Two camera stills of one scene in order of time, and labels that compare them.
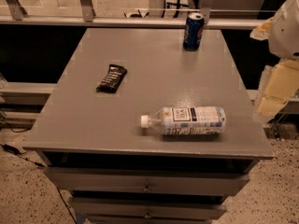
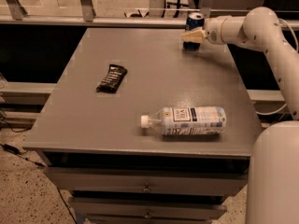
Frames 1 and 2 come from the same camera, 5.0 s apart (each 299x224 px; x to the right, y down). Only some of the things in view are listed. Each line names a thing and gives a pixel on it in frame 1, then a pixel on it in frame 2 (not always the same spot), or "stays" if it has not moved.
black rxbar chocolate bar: (112, 78) stays
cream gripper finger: (277, 84) to (220, 30)
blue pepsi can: (193, 31) stays
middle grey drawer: (146, 208) stays
